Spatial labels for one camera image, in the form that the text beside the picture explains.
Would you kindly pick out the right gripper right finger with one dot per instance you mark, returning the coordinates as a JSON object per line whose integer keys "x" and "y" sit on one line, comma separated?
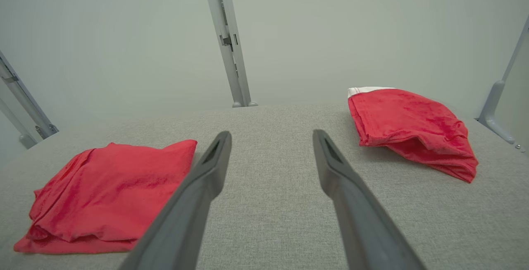
{"x": 363, "y": 232}

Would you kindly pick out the red shorts white waistband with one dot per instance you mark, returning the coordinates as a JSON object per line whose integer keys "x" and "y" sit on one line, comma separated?
{"x": 413, "y": 125}

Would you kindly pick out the grey metal side frame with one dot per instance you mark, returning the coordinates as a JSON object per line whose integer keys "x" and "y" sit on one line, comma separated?
{"x": 494, "y": 100}
{"x": 29, "y": 104}

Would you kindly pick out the red garment white striped trim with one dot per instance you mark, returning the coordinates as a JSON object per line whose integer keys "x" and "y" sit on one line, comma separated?
{"x": 107, "y": 191}

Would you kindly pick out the grey metal partition post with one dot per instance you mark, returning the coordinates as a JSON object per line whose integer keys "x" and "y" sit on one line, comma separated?
{"x": 244, "y": 80}
{"x": 231, "y": 80}

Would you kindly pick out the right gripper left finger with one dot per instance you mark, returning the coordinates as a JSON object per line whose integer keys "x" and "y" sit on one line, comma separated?
{"x": 182, "y": 228}

